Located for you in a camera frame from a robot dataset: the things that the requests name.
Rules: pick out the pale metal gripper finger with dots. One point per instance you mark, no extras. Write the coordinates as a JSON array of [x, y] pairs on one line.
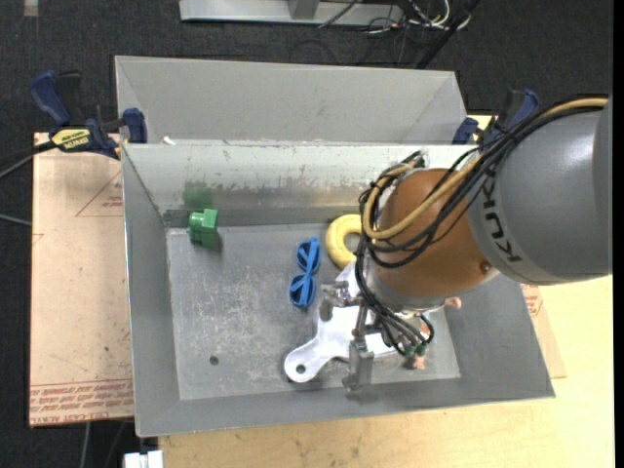
[[328, 305], [360, 366]]

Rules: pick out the blue sunglasses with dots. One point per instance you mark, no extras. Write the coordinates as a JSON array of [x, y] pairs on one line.
[[300, 292]]

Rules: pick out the pink toy figure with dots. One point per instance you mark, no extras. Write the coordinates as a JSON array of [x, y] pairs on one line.
[[417, 362]]

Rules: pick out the grey metal bin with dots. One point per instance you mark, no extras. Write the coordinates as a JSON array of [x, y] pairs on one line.
[[244, 310]]

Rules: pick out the green toy block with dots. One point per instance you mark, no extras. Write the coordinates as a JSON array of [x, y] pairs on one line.
[[204, 227]]

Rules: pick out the brown cardboard board, red print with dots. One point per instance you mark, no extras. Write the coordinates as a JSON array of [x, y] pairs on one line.
[[73, 261]]

